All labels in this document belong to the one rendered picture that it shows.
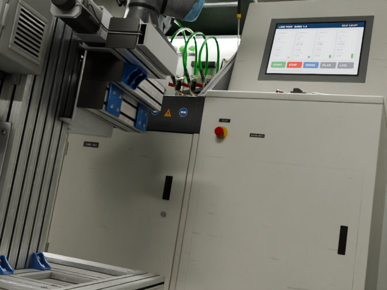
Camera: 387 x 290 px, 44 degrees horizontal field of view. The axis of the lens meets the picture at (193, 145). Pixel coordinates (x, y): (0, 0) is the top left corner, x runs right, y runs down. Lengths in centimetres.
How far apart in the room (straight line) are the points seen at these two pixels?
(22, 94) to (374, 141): 119
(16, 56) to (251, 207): 103
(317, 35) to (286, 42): 14
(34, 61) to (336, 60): 135
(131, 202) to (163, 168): 21
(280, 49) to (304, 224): 87
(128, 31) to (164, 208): 89
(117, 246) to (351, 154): 103
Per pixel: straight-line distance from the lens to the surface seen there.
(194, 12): 176
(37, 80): 144
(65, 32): 155
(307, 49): 227
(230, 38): 266
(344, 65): 219
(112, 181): 214
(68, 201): 227
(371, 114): 184
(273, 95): 192
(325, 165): 182
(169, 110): 207
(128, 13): 170
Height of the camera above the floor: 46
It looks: 8 degrees up
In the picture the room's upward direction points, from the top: 9 degrees clockwise
